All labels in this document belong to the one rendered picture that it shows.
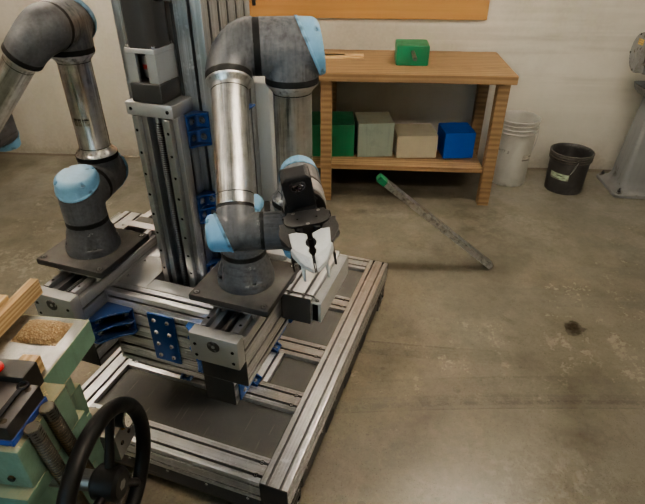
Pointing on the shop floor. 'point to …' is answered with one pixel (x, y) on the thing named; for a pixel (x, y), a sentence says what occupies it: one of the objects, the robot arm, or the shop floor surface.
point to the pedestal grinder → (631, 151)
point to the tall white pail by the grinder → (515, 147)
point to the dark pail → (568, 168)
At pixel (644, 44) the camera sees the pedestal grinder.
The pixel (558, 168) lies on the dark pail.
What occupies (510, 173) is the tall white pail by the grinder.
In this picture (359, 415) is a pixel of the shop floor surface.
